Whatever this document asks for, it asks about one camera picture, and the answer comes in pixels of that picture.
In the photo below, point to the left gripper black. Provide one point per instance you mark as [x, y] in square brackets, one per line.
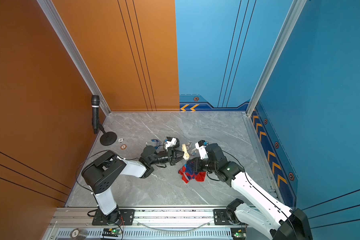
[172, 156]

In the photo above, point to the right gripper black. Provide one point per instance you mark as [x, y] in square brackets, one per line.
[197, 167]

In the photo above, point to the red and blue cloth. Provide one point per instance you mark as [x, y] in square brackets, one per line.
[187, 173]

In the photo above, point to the beige band watch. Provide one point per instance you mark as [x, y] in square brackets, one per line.
[186, 155]

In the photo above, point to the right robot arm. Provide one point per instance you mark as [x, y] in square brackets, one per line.
[271, 218]

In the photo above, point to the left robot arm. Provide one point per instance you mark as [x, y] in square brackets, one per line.
[100, 174]

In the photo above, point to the black microphone on stand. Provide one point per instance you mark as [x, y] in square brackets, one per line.
[107, 138]

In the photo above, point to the green circuit board right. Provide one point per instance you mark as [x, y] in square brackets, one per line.
[238, 234]

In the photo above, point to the green circuit board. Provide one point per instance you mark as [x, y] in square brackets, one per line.
[238, 234]
[111, 234]

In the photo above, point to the green circuit board left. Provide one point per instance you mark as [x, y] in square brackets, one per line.
[111, 234]

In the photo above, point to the silver tape roll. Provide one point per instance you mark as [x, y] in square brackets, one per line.
[79, 234]

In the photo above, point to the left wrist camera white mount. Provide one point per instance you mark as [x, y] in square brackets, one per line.
[171, 142]

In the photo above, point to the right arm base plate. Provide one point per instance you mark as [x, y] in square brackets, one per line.
[224, 217]

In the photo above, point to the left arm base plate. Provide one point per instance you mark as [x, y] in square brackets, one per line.
[117, 217]

